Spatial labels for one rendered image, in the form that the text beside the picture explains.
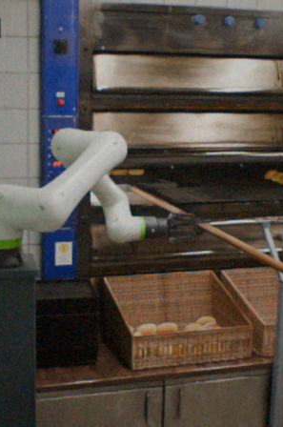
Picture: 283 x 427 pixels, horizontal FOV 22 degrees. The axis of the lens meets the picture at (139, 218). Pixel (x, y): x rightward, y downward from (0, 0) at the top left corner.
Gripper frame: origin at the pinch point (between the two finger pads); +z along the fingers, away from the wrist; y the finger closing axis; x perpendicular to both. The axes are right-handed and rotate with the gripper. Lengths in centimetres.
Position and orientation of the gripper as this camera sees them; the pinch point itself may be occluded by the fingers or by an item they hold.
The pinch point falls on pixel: (202, 226)
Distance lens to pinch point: 298.9
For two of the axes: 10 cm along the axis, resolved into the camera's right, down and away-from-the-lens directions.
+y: -0.3, 9.8, 2.0
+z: 9.5, -0.3, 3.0
